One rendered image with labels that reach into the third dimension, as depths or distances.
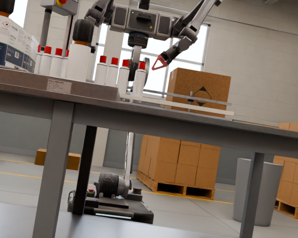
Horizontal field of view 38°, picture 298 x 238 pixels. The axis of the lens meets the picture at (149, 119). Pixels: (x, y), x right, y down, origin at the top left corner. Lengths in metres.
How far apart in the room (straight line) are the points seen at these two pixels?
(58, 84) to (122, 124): 0.24
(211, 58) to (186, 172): 3.06
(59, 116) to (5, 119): 6.38
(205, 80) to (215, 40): 5.84
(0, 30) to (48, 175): 0.54
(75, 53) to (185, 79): 0.73
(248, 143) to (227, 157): 6.82
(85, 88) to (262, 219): 3.38
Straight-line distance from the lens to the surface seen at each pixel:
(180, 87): 2.34
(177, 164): 5.59
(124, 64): 2.14
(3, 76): 1.41
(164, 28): 2.90
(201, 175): 5.70
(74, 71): 1.84
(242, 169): 4.48
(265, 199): 4.48
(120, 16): 2.87
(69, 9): 2.30
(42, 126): 7.65
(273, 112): 8.52
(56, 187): 1.34
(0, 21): 1.59
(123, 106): 1.29
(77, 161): 6.54
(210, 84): 2.38
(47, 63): 2.17
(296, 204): 5.64
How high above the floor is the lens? 0.77
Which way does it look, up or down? 1 degrees up
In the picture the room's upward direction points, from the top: 9 degrees clockwise
